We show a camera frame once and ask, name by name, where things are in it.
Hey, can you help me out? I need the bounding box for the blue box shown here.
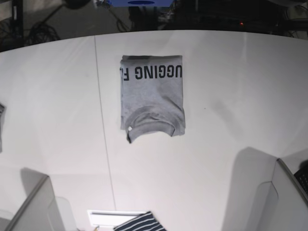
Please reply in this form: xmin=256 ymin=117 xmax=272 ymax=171
xmin=109 ymin=0 xmax=173 ymax=7

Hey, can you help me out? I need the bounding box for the grey partition panel left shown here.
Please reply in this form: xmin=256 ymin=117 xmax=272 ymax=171
xmin=0 ymin=175 xmax=65 ymax=231

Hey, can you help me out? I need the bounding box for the grey T-shirt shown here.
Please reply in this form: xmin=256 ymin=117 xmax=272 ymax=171
xmin=120 ymin=55 xmax=186 ymax=143

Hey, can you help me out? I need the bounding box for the black keyboard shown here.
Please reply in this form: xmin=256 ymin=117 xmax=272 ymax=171
xmin=294 ymin=167 xmax=308 ymax=194

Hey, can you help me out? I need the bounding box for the grey partition panel right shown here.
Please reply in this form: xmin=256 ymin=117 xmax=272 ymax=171
xmin=247 ymin=159 xmax=308 ymax=231

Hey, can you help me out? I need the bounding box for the white cable slot plate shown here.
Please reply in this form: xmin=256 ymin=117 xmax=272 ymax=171
xmin=87 ymin=210 xmax=146 ymax=228

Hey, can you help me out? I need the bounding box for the navy white striped cloth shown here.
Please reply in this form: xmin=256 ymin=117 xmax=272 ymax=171
xmin=113 ymin=211 xmax=166 ymax=231

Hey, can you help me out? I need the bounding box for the grey partition panel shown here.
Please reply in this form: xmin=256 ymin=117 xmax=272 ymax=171
xmin=247 ymin=159 xmax=308 ymax=231
xmin=0 ymin=175 xmax=65 ymax=231

